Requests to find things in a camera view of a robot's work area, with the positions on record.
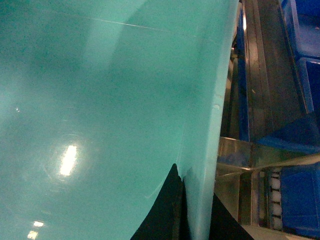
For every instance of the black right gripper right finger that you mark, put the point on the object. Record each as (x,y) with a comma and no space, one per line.
(223,226)

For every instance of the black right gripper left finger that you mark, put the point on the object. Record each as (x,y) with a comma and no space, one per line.
(167,218)

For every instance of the teal plastic bin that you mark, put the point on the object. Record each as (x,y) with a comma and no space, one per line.
(98,100)

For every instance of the right white roller strip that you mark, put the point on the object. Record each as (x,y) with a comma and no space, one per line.
(274,199)

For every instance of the blue bin under rollers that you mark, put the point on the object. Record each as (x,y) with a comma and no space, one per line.
(300,199)

